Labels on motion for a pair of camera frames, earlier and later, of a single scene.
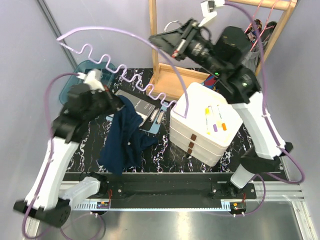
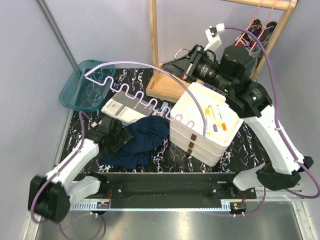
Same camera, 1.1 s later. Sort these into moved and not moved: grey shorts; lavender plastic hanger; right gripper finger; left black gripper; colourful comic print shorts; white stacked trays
Moved: lavender plastic hanger; left black gripper; right gripper finger
Not moved: colourful comic print shorts; white stacked trays; grey shorts
